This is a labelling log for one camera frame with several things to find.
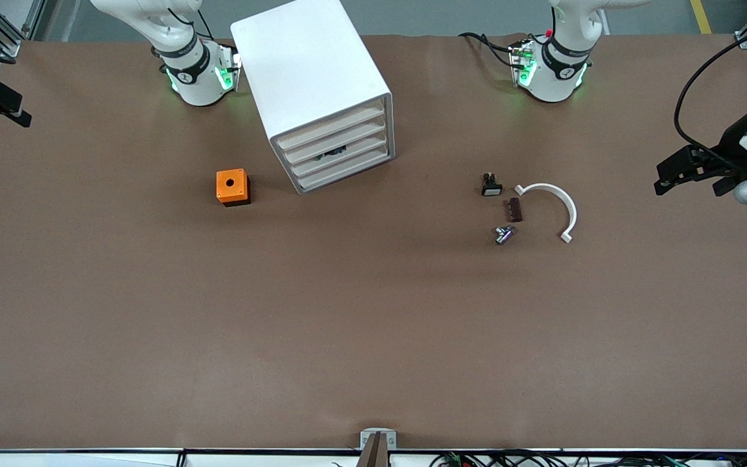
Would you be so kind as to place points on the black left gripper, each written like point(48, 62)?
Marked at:
point(730, 144)

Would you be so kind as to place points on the white plastic drawer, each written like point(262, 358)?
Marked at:
point(341, 172)
point(331, 128)
point(364, 146)
point(334, 142)

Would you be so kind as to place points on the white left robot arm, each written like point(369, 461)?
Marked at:
point(558, 78)

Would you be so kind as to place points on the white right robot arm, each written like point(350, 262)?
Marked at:
point(195, 78)

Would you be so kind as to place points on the white drawer cabinet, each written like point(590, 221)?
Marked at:
point(308, 65)

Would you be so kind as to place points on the brown terminal block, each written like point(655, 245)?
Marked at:
point(515, 210)

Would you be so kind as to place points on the orange box with black base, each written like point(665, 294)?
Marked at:
point(223, 188)

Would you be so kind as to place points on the white curved plastic bracket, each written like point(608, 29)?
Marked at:
point(565, 201)

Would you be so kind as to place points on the silver purple key switch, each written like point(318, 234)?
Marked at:
point(504, 235)

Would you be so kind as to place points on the small black white switch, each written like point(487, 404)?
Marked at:
point(491, 188)

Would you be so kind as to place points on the green push button switch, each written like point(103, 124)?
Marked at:
point(332, 153)

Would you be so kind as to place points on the grey metal bracket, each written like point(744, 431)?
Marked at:
point(367, 436)

